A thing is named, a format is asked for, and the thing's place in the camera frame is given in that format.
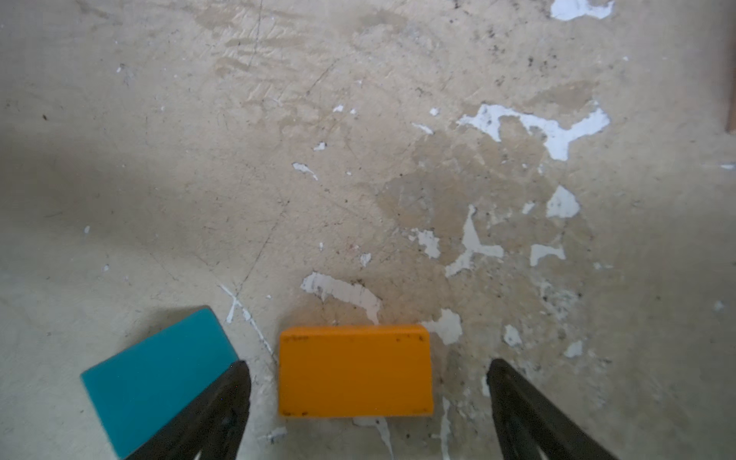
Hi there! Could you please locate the natural wood block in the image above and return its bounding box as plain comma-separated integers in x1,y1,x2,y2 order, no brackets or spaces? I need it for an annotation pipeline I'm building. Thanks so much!
726,69,736,134

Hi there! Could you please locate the orange wood block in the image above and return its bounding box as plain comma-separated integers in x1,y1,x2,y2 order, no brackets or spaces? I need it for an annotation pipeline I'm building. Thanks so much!
278,325,434,418

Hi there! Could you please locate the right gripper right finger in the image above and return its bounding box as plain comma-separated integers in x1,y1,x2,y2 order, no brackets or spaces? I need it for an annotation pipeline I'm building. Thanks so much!
486,358,614,459

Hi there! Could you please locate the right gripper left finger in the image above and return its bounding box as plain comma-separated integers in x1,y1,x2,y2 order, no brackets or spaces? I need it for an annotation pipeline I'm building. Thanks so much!
129,360,251,459

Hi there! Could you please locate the teal wood block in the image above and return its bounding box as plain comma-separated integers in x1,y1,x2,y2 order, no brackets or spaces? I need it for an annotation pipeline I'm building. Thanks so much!
80,307,238,459

